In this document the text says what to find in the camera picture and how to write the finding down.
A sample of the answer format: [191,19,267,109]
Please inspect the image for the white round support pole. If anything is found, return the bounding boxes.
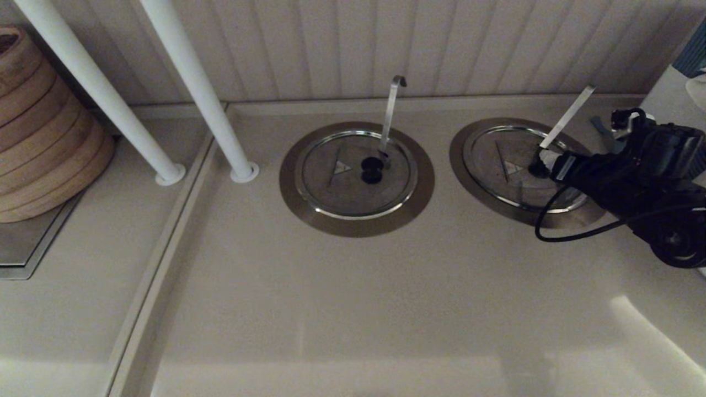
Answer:
[12,0,186,187]
[138,0,260,184]

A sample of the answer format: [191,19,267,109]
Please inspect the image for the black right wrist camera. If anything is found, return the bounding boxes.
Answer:
[611,108,706,185]

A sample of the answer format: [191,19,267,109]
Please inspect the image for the stacked bamboo steamer baskets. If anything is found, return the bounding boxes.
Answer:
[0,26,116,224]

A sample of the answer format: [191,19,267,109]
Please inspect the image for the steel ladle handle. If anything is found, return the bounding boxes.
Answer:
[378,76,408,169]
[539,84,596,150]

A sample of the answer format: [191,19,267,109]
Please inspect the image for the white box container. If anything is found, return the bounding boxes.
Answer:
[640,65,706,133]

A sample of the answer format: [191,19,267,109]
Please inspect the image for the flat steel tray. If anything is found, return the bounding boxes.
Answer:
[0,190,85,281]

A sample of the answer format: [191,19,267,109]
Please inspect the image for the small white dish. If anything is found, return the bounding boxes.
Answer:
[686,74,706,114]

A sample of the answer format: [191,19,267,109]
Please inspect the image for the shiny metal pot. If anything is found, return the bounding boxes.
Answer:
[462,126,591,214]

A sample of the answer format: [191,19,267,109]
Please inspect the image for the black looping cable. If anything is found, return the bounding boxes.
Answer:
[533,185,706,243]

